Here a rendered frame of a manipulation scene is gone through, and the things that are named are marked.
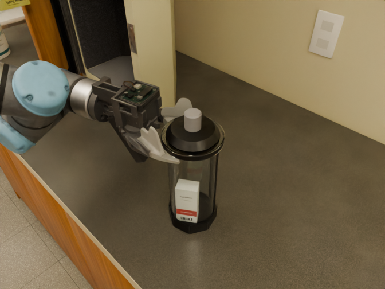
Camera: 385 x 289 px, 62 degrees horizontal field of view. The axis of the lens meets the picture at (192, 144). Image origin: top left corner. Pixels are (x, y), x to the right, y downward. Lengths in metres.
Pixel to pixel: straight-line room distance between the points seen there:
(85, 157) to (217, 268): 0.44
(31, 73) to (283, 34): 0.74
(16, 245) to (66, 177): 1.19
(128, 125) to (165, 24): 0.33
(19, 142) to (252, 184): 0.49
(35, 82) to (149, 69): 0.39
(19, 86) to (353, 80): 0.80
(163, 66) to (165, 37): 0.07
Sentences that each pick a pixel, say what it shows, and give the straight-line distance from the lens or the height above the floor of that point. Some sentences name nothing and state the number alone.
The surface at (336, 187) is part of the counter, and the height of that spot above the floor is 0.94.
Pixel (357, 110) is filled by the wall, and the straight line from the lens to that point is 1.02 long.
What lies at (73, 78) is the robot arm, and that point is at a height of 1.20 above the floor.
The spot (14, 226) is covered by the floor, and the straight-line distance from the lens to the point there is 2.07.
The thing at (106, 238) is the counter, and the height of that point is 0.94.
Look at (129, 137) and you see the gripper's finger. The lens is 0.57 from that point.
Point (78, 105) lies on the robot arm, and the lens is 0.64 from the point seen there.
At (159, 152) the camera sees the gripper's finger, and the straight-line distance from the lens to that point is 0.53.
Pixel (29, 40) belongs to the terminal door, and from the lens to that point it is 1.03.
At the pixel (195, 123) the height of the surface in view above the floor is 1.20.
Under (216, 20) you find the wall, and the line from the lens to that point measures 1.18.
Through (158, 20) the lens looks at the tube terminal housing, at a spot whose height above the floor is 1.23.
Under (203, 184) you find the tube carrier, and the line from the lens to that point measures 0.57.
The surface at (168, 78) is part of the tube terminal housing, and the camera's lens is 0.90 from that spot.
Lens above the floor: 1.51
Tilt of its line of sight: 42 degrees down
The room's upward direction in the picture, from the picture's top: straight up
